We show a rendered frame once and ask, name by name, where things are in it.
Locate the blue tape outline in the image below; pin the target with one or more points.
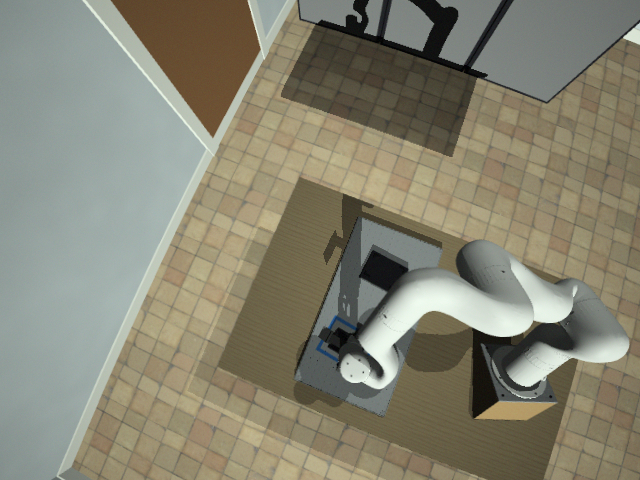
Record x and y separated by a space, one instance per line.
330 326

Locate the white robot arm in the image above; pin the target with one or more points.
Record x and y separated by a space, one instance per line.
592 333

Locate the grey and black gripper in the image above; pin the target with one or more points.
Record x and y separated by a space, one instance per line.
353 339

